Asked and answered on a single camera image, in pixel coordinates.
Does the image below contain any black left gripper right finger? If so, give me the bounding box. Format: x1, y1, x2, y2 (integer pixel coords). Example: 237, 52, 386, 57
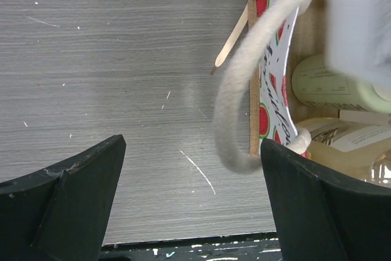
260, 139, 390, 261

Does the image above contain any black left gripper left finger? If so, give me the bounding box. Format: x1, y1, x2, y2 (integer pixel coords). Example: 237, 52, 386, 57
1, 134, 126, 260

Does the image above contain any green bottle beige cap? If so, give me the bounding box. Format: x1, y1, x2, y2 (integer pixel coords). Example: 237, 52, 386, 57
291, 54, 390, 114

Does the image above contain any brown canvas bag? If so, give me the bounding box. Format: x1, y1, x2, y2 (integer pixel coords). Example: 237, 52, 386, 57
213, 0, 391, 182

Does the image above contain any white bottle black cap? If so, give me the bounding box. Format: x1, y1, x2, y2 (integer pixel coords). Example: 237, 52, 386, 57
325, 0, 390, 87

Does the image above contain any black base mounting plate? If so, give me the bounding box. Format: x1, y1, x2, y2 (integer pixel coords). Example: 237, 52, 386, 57
99, 232, 283, 261

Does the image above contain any clear bottle white cap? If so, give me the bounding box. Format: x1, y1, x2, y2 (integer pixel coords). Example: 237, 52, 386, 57
298, 117, 390, 188

